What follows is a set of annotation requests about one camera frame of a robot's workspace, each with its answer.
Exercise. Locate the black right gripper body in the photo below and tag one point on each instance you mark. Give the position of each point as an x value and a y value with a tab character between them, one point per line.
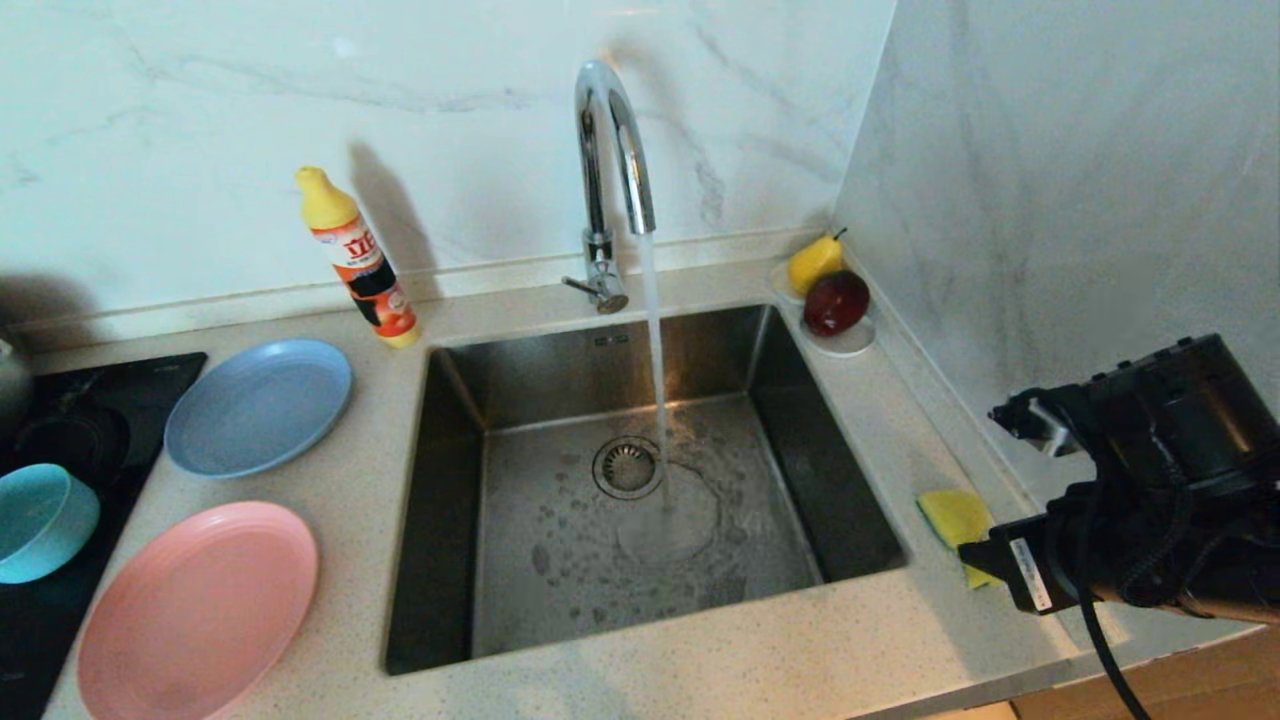
1170	430

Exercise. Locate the yellow green sponge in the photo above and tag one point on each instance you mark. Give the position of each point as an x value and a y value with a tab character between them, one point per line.
950	515

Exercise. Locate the chrome gooseneck faucet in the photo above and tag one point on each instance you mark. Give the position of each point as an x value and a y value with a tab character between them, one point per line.
597	200

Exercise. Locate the yellow-capped orange dish soap bottle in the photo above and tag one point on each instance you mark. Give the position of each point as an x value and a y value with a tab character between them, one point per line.
363	270

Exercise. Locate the teal plastic bowl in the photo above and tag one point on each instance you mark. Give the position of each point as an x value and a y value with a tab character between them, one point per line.
40	525

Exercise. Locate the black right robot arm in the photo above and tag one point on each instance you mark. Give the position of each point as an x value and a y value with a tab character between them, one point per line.
1250	570

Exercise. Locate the stainless steel sink basin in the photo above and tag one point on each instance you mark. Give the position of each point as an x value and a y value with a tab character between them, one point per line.
540	600

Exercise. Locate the wooden cabinet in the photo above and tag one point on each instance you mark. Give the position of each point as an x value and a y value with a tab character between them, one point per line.
1210	685

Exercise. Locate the small white saucer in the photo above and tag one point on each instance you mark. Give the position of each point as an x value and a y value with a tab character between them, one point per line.
845	345
778	283

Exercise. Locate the dark red apple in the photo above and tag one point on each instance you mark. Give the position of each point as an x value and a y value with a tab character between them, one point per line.
835	303

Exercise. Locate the yellow pear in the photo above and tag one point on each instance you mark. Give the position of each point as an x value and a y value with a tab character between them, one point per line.
812	264

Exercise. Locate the blue plastic plate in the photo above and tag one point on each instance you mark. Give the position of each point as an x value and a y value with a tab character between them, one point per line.
255	410

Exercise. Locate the pink plastic plate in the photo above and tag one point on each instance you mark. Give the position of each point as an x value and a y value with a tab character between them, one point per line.
195	615

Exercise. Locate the black induction cooktop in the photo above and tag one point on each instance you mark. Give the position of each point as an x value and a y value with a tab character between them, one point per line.
150	390

